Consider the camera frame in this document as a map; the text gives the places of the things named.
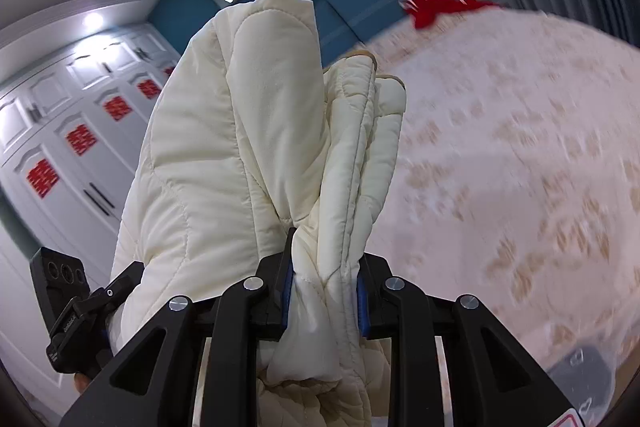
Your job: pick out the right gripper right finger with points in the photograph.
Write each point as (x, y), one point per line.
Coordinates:
(453, 358)

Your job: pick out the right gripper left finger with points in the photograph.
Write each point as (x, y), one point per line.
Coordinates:
(193, 363)

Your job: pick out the cream quilted jacket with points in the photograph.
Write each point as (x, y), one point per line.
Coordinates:
(253, 147)

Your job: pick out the person's left hand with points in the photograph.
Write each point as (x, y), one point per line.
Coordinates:
(81, 382)

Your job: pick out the grey heart-pattern bed skirt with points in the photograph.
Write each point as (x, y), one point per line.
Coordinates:
(592, 376)

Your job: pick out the white wardrobe with red decals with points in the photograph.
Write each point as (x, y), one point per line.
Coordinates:
(71, 131)

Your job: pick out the pink butterfly bed quilt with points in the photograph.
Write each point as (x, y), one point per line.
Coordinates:
(517, 177)

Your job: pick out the red garment on bed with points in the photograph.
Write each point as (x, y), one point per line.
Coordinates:
(424, 13)

